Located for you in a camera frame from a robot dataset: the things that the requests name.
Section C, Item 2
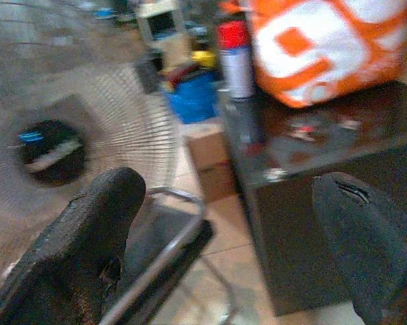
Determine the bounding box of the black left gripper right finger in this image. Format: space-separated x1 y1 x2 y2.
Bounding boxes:
311 171 407 325

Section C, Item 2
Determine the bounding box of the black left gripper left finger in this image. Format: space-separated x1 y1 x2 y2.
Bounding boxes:
0 167 147 325

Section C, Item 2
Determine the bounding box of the key bunch with red tag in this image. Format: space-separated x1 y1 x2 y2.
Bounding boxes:
287 121 321 142

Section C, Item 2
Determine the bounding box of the black round fan hub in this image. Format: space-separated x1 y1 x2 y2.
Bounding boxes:
18 118 89 188

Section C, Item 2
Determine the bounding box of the black glass low table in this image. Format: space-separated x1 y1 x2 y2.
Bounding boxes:
219 79 407 318

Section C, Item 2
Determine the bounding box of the small brown cardboard box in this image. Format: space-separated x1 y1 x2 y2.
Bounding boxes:
182 123 238 204

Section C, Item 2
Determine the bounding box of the blue plastic bag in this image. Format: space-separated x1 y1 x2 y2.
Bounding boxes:
164 72 224 125

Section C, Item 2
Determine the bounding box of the yellow object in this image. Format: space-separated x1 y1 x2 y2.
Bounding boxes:
191 50 217 68

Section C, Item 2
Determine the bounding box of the beige box appliance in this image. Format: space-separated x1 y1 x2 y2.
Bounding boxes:
137 0 187 65

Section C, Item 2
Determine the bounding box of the red capped spray can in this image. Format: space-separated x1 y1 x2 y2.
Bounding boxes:
217 18 257 101

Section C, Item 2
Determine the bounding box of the orange white shopping bag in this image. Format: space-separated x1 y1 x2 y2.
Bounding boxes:
247 0 407 109

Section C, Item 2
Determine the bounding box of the chrome fan stand frame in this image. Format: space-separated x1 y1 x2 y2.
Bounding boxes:
104 188 208 325

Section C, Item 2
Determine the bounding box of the black fan base plate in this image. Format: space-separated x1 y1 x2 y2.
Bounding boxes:
121 216 215 325

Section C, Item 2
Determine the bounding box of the black wire floor fan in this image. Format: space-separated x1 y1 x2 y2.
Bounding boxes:
0 62 182 217

